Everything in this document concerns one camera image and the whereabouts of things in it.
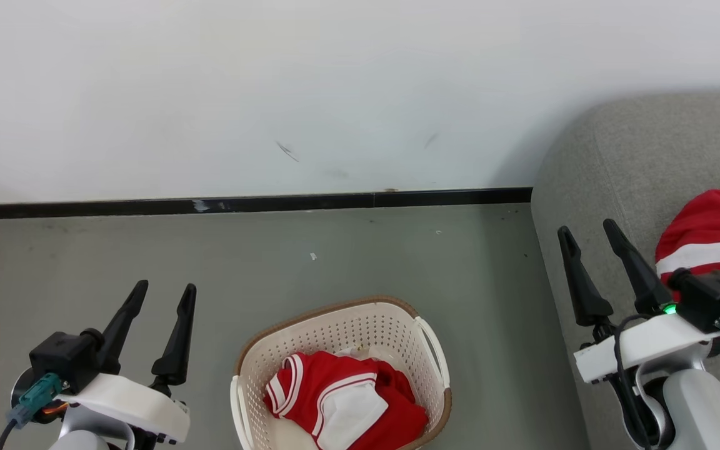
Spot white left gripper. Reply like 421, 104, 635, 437
54, 280, 197, 444

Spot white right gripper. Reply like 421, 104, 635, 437
557, 219, 720, 383

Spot red shorts with white stripe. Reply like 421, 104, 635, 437
655, 189, 720, 301

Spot red white jersey top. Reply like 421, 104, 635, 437
263, 351, 429, 450

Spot grey fabric sofa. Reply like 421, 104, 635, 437
531, 89, 720, 450

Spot cream perforated laundry basket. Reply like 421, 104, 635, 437
230, 296, 453, 450

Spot thin black right gripper cable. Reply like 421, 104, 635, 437
610, 314, 661, 450

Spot teal plug left camera cable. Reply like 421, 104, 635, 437
0, 373, 64, 450

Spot black wall baseboard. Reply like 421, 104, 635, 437
0, 187, 533, 221

